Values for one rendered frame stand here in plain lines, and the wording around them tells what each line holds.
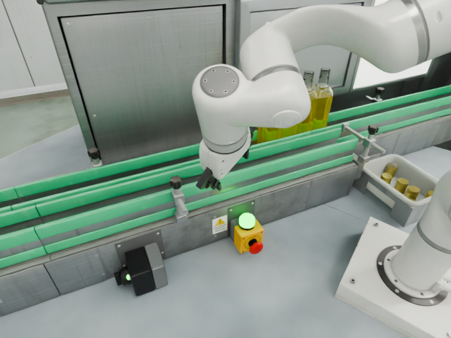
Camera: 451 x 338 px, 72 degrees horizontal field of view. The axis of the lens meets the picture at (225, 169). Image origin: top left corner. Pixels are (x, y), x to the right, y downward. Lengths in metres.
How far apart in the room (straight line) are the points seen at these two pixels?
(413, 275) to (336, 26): 0.57
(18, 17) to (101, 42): 3.03
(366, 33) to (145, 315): 0.71
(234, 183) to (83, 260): 0.41
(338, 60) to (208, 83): 0.84
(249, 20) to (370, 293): 0.76
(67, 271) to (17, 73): 3.35
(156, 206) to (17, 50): 3.34
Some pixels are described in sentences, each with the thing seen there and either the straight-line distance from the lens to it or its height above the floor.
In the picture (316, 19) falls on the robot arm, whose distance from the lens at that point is 0.46.
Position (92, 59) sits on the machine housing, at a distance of 0.90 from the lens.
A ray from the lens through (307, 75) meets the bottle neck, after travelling 0.95.
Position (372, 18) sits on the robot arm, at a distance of 0.43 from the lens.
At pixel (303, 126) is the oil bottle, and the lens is 1.00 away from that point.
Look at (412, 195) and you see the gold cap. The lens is 1.15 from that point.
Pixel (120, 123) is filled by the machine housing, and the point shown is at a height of 1.01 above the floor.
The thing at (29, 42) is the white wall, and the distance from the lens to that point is 3.94.
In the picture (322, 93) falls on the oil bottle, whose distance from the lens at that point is 0.99.
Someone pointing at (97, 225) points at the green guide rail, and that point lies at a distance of 0.78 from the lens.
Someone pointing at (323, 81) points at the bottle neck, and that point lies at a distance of 1.00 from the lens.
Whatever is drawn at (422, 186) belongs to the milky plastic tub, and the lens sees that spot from 1.21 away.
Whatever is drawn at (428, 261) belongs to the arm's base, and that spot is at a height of 0.92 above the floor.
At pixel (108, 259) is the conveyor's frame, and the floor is 0.83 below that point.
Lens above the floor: 1.45
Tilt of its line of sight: 37 degrees down
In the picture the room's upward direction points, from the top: straight up
